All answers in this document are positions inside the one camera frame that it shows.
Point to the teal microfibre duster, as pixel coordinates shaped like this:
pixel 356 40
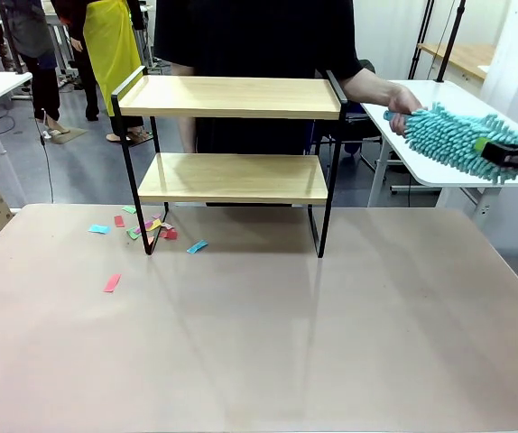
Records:
pixel 444 140

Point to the person's left forearm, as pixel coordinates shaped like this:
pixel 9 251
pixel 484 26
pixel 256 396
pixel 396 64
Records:
pixel 367 85

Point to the person's left hand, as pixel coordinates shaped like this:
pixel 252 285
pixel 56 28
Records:
pixel 403 101

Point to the large white table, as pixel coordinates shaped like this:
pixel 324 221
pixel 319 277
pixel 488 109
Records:
pixel 426 167

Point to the wooden background desk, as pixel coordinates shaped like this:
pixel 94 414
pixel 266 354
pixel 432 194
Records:
pixel 462 56

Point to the black stand pole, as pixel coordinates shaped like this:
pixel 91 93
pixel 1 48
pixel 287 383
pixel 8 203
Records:
pixel 450 40

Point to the black tripod stand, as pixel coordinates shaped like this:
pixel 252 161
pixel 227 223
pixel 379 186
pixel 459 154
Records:
pixel 421 40

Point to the black office chair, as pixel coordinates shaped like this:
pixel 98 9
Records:
pixel 363 131

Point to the person in black clothes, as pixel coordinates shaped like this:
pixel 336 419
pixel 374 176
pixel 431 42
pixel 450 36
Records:
pixel 250 36

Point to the long blue paper scrap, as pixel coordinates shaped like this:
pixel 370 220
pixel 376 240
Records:
pixel 197 246

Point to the yellow paper scrap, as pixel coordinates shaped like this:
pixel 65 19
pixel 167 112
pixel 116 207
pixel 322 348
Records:
pixel 154 224

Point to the orange paper scrap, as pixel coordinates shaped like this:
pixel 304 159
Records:
pixel 150 241

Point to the flat green paper scrap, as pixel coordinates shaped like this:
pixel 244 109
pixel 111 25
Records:
pixel 129 209

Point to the wide green paper scrap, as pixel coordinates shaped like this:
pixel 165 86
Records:
pixel 132 233

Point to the long red paper scrap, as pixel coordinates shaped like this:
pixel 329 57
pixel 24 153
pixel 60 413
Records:
pixel 119 221
pixel 112 283

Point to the person in yellow apron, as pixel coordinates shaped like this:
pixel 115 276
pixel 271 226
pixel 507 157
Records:
pixel 110 54

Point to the short blue paper scrap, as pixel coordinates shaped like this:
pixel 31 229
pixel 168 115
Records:
pixel 99 229

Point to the grey floor mat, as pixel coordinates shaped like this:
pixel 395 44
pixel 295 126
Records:
pixel 67 134

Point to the person in dark grey clothes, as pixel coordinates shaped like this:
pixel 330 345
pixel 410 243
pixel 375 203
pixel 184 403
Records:
pixel 38 45

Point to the two-tier wooden shelf black frame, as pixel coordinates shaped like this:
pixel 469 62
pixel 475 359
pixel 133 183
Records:
pixel 232 101

